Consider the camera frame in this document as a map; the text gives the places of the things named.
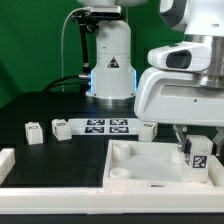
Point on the white front fence wall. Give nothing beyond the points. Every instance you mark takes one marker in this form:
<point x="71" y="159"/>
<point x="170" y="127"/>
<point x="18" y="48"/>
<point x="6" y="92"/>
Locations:
<point x="111" y="201"/>

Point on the white base tag plate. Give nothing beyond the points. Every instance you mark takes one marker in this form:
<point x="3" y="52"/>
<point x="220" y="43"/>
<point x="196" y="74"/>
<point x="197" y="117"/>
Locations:
<point x="104" y="126"/>

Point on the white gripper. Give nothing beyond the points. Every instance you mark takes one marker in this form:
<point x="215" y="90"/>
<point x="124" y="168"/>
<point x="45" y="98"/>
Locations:
<point x="170" y="97"/>

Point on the white square tabletop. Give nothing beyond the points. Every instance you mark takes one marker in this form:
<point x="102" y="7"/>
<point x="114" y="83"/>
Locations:
<point x="133" y="164"/>

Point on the white left fence piece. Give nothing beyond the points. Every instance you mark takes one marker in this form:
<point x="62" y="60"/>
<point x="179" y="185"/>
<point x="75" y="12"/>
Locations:
<point x="7" y="161"/>

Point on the black camera stand pole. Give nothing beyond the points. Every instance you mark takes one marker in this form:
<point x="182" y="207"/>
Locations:
<point x="85" y="58"/>

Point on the black camera on stand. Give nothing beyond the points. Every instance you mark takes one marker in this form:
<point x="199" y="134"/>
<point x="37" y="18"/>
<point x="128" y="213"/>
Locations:
<point x="97" y="13"/>

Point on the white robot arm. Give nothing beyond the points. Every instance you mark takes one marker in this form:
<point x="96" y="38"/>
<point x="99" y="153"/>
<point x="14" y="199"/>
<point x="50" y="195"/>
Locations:
<point x="201" y="21"/>

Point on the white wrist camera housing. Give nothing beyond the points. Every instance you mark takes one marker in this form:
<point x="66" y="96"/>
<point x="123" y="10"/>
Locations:
<point x="183" y="56"/>

